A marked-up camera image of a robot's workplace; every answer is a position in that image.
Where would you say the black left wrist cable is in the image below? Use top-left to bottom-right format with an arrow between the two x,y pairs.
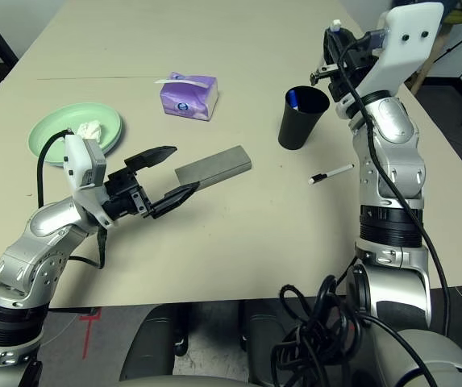
36,128 -> 106,270

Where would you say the white tissue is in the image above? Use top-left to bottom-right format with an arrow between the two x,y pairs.
75,119 -> 103,143

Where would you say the black tangled cable bundle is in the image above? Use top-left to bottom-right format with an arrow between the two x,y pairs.
270,276 -> 437,387

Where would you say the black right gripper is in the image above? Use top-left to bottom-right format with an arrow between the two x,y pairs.
310,27 -> 377,102

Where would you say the white marker black cap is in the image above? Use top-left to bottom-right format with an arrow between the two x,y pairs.
308,163 -> 356,185

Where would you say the black plastic cup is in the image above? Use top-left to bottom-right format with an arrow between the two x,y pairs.
277,85 -> 331,151

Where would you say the purple tissue pack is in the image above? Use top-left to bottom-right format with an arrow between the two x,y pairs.
154,72 -> 219,121

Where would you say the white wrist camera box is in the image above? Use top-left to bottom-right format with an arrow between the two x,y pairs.
355,2 -> 445,102
63,134 -> 113,227

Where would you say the dark grey robot left leg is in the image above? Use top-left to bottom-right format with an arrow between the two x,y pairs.
119,306 -> 189,382

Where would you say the dark grey robot leg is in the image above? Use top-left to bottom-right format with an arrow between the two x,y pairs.
240,300 -> 292,387
119,306 -> 189,382

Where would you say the light green plate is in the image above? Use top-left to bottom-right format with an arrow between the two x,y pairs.
27,102 -> 123,167

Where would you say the grey glasses case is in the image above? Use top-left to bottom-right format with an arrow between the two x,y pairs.
174,144 -> 253,190

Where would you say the dark grey robot right leg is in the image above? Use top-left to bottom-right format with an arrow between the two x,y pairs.
240,300 -> 292,387

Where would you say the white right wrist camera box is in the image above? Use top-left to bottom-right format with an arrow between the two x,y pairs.
355,2 -> 445,102

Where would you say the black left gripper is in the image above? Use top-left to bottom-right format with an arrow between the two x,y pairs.
102,145 -> 200,222

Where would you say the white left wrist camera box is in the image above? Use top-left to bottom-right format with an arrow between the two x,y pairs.
63,134 -> 113,227

